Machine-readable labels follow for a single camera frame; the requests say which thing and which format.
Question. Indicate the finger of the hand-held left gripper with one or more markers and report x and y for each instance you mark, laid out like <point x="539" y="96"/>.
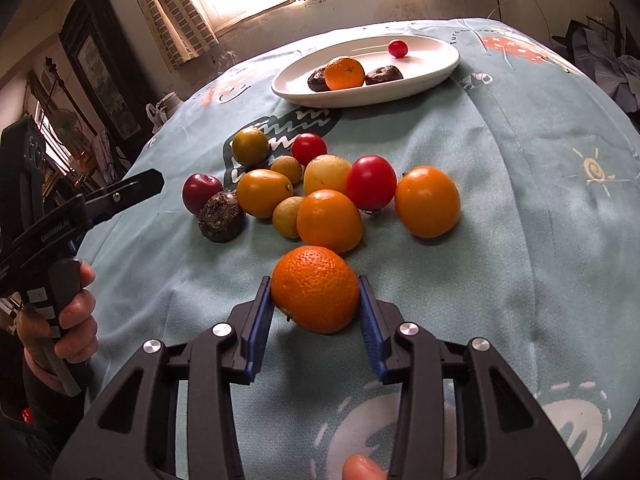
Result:
<point x="127" y="189"/>

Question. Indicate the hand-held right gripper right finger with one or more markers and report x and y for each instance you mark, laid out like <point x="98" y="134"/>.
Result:
<point x="372" y="332"/>

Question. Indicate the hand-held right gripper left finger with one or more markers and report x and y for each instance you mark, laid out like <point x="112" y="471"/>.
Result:
<point x="260" y="332"/>

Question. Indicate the bumpy-skinned orange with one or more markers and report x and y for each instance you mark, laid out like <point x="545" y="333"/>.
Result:
<point x="316" y="287"/>

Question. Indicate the white oval plate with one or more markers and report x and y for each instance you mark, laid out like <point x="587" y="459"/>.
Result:
<point x="430" y="65"/>

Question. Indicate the person's left forearm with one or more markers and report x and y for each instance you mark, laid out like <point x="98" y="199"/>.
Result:
<point x="30" y="430"/>

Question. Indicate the person's left hand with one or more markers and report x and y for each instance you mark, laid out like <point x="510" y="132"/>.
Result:
<point x="77" y="322"/>

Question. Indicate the person's right hand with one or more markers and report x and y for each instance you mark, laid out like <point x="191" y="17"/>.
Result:
<point x="364" y="469"/>

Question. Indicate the dark red plum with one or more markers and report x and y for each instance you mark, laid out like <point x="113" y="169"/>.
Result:
<point x="200" y="191"/>

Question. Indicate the cluttered wooden shelf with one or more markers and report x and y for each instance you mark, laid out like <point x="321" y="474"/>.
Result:
<point x="65" y="135"/>

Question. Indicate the wrinkled dark passion fruit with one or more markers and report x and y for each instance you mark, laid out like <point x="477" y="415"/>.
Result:
<point x="221" y="216"/>

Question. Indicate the dark wooden cabinet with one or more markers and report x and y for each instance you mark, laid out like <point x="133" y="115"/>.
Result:
<point x="107" y="75"/>

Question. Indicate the small yellow kumquat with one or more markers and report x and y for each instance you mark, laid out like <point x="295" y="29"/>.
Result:
<point x="287" y="168"/>
<point x="287" y="216"/>

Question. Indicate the smooth orange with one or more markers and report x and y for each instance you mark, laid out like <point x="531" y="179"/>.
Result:
<point x="330" y="220"/>
<point x="427" y="202"/>

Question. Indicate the greenish yellow tangerine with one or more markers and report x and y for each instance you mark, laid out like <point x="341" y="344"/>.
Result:
<point x="249" y="146"/>

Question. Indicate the orange-yellow oval fruit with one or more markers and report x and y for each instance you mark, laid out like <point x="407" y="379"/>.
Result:
<point x="263" y="193"/>

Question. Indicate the large red tomato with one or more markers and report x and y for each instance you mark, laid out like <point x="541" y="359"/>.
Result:
<point x="371" y="182"/>

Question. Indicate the pale yellow round fruit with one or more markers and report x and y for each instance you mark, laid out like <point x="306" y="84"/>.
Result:
<point x="325" y="174"/>

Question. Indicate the light blue printed cloth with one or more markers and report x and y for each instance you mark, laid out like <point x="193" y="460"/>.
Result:
<point x="510" y="220"/>

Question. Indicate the checked curtain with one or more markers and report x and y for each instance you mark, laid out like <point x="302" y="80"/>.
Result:
<point x="175" y="15"/>

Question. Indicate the small red tomato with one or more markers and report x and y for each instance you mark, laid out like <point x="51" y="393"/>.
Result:
<point x="309" y="147"/>

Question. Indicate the dark brown wrinkled fruit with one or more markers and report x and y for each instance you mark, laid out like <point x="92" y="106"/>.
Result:
<point x="383" y="76"/>
<point x="315" y="81"/>

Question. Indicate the small orange tangerine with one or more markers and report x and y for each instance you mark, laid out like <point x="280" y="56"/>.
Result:
<point x="345" y="73"/>

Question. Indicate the red cherry tomato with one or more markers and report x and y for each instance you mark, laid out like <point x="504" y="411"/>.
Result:
<point x="398" y="48"/>

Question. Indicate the pile of dark clothes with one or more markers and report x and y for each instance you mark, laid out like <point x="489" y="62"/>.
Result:
<point x="607" y="70"/>

